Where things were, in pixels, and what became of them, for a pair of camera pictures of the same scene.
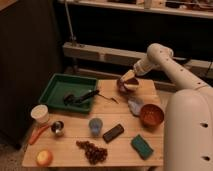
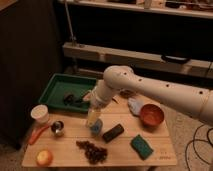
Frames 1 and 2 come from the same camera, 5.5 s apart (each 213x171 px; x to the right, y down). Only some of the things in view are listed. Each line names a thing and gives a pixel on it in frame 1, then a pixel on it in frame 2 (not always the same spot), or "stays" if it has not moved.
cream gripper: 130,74 -> 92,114
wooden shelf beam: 131,58 stays
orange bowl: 152,115 stays
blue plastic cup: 95,125 stays
